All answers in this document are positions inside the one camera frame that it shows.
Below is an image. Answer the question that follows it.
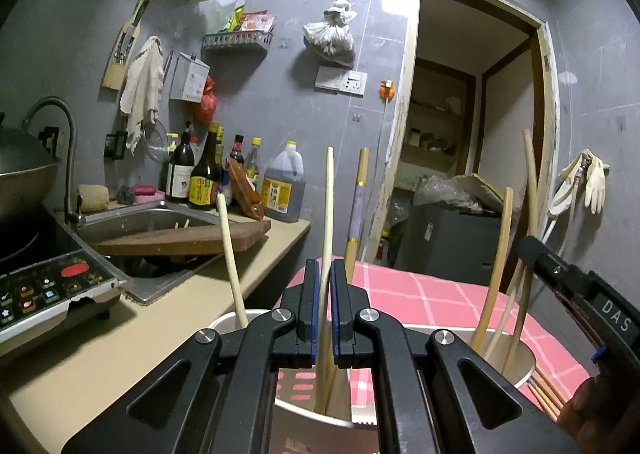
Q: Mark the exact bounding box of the dark wok lid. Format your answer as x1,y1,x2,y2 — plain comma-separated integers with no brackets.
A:
0,114,58,175

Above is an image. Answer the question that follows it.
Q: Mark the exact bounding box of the steel sink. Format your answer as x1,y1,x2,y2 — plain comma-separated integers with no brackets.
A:
75,199,231,305

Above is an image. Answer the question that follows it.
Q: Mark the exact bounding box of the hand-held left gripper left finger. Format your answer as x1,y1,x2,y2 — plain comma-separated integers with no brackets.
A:
60,258,321,454

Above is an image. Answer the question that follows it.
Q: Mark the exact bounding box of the person's right hand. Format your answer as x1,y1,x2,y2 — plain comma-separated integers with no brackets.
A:
550,369,640,454

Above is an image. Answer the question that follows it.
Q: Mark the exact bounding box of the worn wooden door frame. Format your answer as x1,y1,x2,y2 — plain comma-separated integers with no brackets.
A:
362,0,561,280

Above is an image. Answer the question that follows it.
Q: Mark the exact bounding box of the dark bottle yellow label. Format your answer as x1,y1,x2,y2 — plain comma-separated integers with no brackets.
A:
189,121,223,211

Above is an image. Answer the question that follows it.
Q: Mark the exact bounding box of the beige sack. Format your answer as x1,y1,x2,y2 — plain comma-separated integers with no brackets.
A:
452,173,506,215

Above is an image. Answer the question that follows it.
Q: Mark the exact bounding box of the yellow-capped sauce bottle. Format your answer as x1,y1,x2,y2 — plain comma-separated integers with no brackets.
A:
243,137,263,190

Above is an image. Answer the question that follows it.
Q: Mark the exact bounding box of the grey wall shelf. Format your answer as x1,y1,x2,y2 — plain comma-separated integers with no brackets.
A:
201,30,275,55

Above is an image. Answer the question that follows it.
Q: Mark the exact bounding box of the black wall holder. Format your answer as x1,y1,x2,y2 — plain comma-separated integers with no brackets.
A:
104,131,130,160

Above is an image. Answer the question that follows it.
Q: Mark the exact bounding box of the black induction cooker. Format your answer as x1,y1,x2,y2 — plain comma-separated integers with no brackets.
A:
0,214,135,352

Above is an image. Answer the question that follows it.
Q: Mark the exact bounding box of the red white snack packet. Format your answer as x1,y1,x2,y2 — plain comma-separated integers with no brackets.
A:
239,10,277,34

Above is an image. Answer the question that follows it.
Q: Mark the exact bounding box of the dark bottle white label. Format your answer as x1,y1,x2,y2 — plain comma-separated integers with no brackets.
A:
165,121,197,204

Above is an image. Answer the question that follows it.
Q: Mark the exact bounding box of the red plastic bag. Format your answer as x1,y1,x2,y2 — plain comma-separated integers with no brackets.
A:
194,76,218,124

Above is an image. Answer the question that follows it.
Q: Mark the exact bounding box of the pale long chopstick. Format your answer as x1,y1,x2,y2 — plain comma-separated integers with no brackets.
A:
314,147,336,416

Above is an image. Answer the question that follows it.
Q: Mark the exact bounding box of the wooden storage shelf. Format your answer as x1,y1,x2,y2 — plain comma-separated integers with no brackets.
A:
400,57,476,175

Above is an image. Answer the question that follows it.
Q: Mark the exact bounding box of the wooden hanging knife holder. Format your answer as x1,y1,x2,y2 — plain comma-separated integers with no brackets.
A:
101,0,157,90

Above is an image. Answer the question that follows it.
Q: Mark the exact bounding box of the white water hose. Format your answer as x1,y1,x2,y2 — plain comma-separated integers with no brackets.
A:
542,157,588,260

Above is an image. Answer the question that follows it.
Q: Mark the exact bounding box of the large oil jug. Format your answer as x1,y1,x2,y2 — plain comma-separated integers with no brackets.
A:
261,139,306,222

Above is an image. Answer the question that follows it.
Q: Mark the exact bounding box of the clear hanging plastic bag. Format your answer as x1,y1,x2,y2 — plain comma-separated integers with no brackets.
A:
302,0,358,68

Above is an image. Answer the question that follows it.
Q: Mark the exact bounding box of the brown wooden cutting board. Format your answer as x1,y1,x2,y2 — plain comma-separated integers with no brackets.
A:
92,219,272,257

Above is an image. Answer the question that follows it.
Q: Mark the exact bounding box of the bunch of wooden chopsticks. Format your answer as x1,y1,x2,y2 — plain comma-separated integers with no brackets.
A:
216,129,568,422

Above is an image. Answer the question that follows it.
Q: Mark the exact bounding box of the grey wall switch plate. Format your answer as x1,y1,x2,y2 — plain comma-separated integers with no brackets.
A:
315,65,346,92

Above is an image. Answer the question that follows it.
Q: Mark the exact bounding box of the thin white cable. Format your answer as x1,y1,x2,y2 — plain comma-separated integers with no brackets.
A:
371,102,390,255

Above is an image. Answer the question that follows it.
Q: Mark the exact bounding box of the green yellow snack packet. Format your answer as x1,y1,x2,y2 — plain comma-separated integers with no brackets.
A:
220,4,248,34

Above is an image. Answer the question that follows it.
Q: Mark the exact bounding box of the crumpled clear plastic bag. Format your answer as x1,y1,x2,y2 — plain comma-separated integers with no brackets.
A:
412,174,488,212

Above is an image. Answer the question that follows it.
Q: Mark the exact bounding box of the curved metal faucet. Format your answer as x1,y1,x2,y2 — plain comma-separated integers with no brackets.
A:
21,96,86,230

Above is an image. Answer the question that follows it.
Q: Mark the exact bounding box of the white wall socket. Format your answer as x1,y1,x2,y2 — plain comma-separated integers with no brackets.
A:
340,69,368,98

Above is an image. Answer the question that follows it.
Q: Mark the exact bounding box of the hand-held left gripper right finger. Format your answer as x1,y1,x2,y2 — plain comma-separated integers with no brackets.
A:
330,258,583,454

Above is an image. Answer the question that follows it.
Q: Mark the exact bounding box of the beige kitchen counter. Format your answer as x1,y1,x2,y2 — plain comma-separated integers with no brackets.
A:
10,214,312,454

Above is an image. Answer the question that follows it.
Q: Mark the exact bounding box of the black cabinet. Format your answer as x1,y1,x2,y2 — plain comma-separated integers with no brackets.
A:
392,201,503,285

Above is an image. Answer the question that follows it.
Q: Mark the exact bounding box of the pink sponge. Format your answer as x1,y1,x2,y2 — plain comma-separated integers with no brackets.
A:
131,183,166,200

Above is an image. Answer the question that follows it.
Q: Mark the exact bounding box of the white hanging cloth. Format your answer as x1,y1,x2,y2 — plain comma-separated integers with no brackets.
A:
119,35,166,155

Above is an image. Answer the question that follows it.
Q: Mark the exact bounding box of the yellow sponge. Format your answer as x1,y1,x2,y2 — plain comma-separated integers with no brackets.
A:
77,184,110,212

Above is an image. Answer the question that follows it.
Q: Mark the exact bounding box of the pink checked tablecloth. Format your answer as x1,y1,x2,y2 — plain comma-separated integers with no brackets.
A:
277,261,593,427

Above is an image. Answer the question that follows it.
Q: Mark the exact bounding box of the metal perforated wall box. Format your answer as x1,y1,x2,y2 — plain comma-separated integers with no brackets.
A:
169,52,211,102

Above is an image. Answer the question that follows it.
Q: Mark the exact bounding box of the white plastic utensil basket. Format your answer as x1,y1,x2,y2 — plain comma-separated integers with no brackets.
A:
206,308,538,454

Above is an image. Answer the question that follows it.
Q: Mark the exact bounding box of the small dark-capped sauce bottle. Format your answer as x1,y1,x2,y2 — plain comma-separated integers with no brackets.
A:
229,134,247,170

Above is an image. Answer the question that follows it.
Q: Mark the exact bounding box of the cream rubber glove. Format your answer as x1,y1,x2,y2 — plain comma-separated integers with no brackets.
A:
549,151,588,216
584,149,611,214

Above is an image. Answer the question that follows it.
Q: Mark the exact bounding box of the clear plastic strainer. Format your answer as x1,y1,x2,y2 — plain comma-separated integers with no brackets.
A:
142,117,171,165

